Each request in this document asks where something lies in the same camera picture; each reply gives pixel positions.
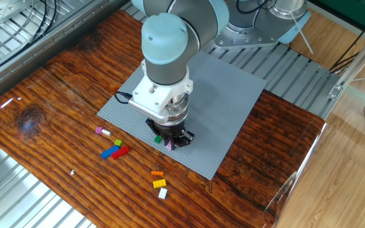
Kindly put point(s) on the light pink Lego brick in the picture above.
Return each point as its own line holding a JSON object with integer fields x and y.
{"x": 169, "y": 145}

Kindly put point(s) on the grey Lego baseplate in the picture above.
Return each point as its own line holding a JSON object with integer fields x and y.
{"x": 223, "y": 107}

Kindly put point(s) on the silver UR5 robot arm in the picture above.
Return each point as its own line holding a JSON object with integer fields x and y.
{"x": 166, "y": 38}

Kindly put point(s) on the green Lego brick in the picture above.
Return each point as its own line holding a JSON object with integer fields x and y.
{"x": 157, "y": 139}

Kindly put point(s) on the small magenta Lego brick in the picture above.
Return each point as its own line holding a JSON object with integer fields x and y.
{"x": 99, "y": 130}

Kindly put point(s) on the grey metal beam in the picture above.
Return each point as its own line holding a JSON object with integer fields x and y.
{"x": 43, "y": 47}

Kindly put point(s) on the silver wrist flange coupling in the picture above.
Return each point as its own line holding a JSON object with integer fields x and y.
{"x": 177, "y": 109}

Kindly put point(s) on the red Lego brick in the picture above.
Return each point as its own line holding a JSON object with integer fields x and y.
{"x": 120, "y": 152}

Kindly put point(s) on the orange Lego brick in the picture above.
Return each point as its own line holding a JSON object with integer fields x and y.
{"x": 157, "y": 173}

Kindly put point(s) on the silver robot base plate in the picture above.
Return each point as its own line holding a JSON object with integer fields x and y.
{"x": 249, "y": 41}

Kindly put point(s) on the aluminium frame post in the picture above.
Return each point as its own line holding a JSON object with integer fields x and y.
{"x": 356, "y": 57}

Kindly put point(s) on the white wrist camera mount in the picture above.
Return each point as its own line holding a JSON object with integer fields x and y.
{"x": 157, "y": 95}

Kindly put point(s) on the small narrow white Lego brick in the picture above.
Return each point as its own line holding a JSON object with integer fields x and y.
{"x": 106, "y": 132}

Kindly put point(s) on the blue Lego brick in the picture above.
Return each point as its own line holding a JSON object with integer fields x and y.
{"x": 110, "y": 152}

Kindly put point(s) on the small lime Lego brick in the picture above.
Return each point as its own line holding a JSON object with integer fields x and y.
{"x": 118, "y": 142}

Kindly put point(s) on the yellow Lego brick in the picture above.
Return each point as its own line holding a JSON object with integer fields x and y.
{"x": 159, "y": 183}

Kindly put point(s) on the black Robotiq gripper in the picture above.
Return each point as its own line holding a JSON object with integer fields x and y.
{"x": 171, "y": 130}

